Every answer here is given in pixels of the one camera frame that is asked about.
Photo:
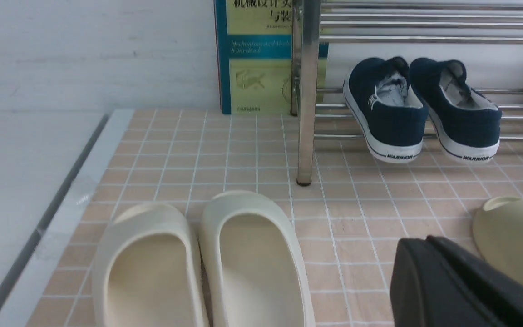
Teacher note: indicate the left green foam slipper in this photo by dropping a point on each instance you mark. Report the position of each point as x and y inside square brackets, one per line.
[497, 229]

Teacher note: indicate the right cream foam slipper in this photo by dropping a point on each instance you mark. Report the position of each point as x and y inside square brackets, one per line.
[254, 264]

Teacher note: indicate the beige grid floor mat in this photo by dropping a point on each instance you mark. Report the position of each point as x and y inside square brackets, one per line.
[348, 220]

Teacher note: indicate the right navy canvas sneaker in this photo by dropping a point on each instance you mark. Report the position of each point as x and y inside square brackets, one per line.
[467, 124]

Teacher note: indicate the left navy canvas sneaker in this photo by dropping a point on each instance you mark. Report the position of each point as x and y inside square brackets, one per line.
[392, 118]

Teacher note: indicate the left cream foam slipper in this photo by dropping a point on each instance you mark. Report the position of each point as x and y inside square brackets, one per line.
[147, 271]

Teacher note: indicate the metal shoe rack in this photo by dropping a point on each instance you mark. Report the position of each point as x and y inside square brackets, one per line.
[317, 22]

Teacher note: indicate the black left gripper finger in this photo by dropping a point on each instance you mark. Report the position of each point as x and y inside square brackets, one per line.
[437, 283]

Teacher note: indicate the navy canvas sneaker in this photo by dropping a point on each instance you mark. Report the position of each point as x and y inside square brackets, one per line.
[467, 124]
[392, 118]

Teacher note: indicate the cream foam slipper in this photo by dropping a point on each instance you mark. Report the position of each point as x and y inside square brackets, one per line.
[147, 271]
[254, 264]

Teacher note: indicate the yellow teal mechanical design book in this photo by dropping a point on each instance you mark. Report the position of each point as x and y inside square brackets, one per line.
[256, 42]

